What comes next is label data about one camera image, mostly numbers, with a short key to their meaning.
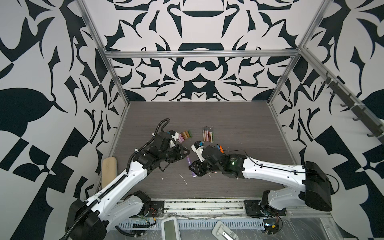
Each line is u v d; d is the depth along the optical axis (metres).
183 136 1.00
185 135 1.01
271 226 0.71
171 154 0.66
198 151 0.68
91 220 0.38
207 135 1.00
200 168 0.65
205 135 1.00
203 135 1.00
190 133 1.02
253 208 0.74
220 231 0.67
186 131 1.02
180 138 0.99
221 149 0.94
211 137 0.99
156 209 0.74
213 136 0.99
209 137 0.99
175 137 0.73
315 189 0.40
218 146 0.96
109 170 0.81
